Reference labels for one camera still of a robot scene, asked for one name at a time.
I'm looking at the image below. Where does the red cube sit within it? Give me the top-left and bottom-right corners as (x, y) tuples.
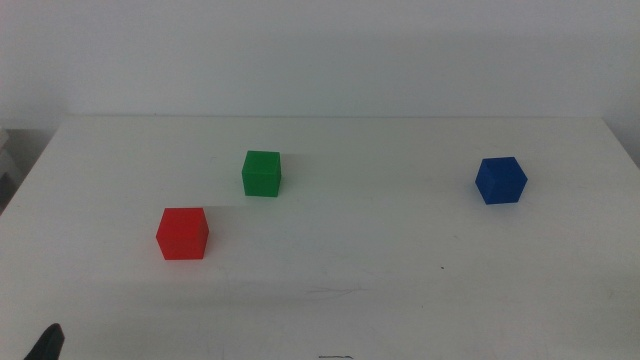
(155, 207), (210, 261)

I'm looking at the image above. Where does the green cube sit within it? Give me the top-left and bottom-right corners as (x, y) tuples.
(241, 150), (282, 198)

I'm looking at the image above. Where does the blue cube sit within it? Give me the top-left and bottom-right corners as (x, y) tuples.
(474, 156), (529, 206)

